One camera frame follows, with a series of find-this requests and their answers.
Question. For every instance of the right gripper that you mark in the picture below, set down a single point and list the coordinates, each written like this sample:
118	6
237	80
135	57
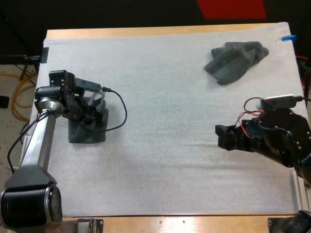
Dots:
279	136

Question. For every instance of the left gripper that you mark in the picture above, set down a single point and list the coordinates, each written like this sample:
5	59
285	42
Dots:
70	102

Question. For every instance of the grey-green towel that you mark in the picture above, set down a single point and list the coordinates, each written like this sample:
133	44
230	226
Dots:
82	136
230	65

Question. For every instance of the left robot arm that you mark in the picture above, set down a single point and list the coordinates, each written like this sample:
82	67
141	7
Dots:
36	145

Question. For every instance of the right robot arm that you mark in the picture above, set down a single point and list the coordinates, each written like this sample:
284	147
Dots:
305	170

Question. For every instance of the crumpled grey-green towel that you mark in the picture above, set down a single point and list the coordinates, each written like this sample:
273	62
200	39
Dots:
230	65

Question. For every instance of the dark clamp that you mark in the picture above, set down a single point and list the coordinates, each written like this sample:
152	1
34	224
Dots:
44	55
90	225
274	222

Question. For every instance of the blue clip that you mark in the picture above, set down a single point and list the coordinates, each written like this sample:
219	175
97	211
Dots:
289	38

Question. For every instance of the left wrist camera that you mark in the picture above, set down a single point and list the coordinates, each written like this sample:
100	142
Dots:
87	85

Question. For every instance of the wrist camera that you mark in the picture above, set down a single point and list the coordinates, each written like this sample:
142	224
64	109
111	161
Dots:
279	100
87	85

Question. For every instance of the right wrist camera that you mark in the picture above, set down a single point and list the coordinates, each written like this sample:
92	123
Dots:
279	100

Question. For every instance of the ribbed aluminium rail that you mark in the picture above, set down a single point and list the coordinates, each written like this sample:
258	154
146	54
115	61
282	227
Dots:
299	191

